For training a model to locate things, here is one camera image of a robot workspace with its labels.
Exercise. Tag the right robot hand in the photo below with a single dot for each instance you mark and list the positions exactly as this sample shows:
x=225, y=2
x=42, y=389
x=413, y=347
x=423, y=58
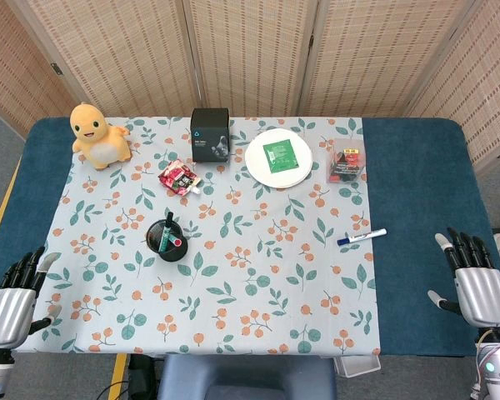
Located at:
x=481, y=296

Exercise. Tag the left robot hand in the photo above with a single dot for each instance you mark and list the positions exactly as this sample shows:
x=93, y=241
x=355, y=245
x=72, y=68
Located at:
x=8, y=312

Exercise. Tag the blue whiteboard marker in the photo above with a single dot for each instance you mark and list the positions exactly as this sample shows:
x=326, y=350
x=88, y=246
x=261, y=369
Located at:
x=360, y=236

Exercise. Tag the black mesh pen holder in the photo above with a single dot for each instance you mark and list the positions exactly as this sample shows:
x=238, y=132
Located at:
x=166, y=255

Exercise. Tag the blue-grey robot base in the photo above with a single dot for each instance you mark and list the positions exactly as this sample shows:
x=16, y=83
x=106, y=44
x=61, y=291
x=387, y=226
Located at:
x=246, y=379

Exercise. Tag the green marker with black cap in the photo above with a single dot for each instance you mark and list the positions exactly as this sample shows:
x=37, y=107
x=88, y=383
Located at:
x=166, y=233

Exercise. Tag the green marker with red cap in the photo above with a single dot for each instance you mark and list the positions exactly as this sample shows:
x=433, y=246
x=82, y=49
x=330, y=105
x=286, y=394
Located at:
x=176, y=241

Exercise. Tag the white plastic bin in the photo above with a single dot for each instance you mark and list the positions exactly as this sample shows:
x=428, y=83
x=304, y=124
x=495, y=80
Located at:
x=358, y=366

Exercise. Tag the clear plastic snack box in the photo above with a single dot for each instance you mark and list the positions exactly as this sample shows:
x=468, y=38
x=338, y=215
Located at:
x=345, y=164

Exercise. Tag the yellow plush dinosaur toy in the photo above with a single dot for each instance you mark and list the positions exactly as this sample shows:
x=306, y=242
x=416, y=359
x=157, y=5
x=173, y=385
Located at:
x=100, y=146

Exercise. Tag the floral tablecloth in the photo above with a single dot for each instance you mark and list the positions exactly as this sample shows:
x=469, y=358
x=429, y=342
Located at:
x=216, y=291

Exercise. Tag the red drink pouch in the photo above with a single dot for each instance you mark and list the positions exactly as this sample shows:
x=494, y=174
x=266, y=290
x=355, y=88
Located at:
x=177, y=179

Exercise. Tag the green sachet packet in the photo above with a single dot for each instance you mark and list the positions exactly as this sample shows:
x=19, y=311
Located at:
x=280, y=155

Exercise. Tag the white paper plate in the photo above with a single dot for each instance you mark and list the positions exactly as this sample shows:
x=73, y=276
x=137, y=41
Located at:
x=258, y=166

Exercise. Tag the black cardboard box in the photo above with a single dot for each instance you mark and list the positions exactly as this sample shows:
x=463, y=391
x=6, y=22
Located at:
x=208, y=137

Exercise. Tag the bamboo folding screen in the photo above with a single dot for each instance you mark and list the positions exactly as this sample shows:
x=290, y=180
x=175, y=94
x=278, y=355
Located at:
x=250, y=54

